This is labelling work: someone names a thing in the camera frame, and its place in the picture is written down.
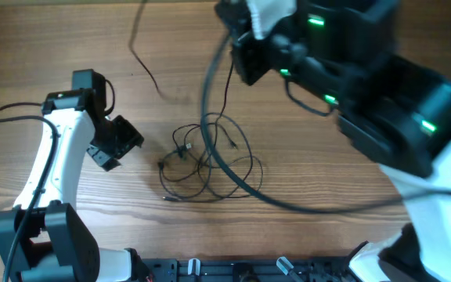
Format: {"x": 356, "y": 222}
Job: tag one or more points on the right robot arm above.
{"x": 396, "y": 113}

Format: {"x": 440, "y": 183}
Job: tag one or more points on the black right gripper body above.
{"x": 247, "y": 57}

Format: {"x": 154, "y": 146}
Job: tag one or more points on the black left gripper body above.
{"x": 112, "y": 140}

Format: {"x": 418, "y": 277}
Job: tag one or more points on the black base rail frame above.
{"x": 324, "y": 269}

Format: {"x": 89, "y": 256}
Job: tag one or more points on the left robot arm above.
{"x": 42, "y": 238}

